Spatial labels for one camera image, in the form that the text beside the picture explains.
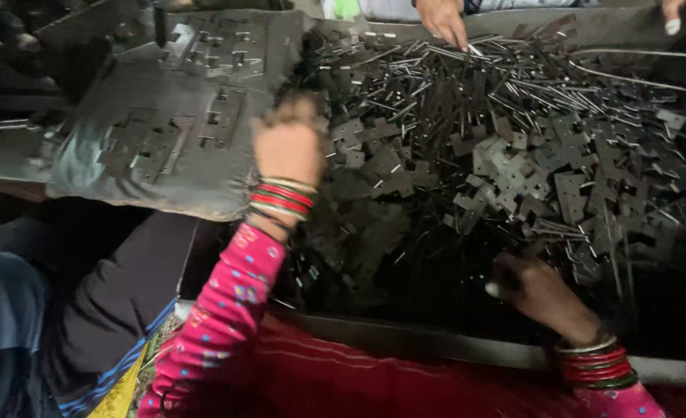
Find person's left hand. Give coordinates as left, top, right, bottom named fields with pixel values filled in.
left=250, top=96, right=329, bottom=188

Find person's right hand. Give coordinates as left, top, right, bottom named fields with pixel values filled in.
left=490, top=252, right=603, bottom=349

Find group of assembled metal hinges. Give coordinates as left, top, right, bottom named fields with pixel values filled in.
left=96, top=23, right=269, bottom=182

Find red green left wrist bangles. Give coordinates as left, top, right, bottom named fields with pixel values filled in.
left=247, top=176, right=319, bottom=226

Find red green wrist bangles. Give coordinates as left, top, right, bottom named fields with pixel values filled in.
left=554, top=336, right=640, bottom=391
left=247, top=176, right=319, bottom=226

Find grey metal trough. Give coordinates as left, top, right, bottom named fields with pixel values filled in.
left=175, top=6, right=686, bottom=391

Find red green right wrist bangles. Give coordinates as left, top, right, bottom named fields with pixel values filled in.
left=554, top=336, right=640, bottom=391

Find heap of metal hinge parts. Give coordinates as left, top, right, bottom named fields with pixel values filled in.
left=285, top=22, right=686, bottom=305

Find grey metal sheet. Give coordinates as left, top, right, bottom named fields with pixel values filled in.
left=46, top=8, right=316, bottom=223

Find red lap cloth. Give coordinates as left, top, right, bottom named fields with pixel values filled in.
left=139, top=313, right=686, bottom=418

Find long thin metal rod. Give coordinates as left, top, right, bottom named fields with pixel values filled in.
left=569, top=49, right=686, bottom=62
left=569, top=60, right=686, bottom=94

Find yellow patterned cloth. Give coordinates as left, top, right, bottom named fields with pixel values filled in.
left=86, top=343, right=149, bottom=418

